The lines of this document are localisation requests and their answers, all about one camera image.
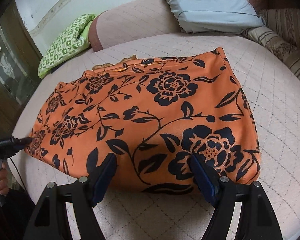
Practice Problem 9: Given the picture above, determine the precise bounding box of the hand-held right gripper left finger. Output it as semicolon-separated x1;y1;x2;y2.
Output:
24;152;117;240

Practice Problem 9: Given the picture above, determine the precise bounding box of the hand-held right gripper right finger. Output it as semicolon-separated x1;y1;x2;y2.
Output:
190;152;287;240

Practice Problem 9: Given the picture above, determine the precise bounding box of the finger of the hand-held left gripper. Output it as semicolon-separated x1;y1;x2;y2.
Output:
0;136;33;153

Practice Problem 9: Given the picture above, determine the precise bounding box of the orange black floral shirt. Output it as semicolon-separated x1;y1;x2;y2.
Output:
24;47;262;193

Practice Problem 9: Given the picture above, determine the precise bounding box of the wooden glass door cabinet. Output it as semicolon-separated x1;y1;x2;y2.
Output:
0;0;44;140

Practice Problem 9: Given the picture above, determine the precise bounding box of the green checkered pillow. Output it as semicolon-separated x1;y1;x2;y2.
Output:
37;13;97;79

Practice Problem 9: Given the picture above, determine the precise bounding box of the pink brown bolster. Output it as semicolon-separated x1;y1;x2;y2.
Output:
89;0;180;53

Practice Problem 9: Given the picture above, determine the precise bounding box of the striped beige cushion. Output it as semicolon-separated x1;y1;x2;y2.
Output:
241;7;300;80

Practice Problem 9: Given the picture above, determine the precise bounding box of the grey pillow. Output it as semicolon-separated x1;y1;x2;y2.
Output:
151;0;265;34

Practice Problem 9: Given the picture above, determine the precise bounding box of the black cable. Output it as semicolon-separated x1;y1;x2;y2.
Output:
8;152;28;192

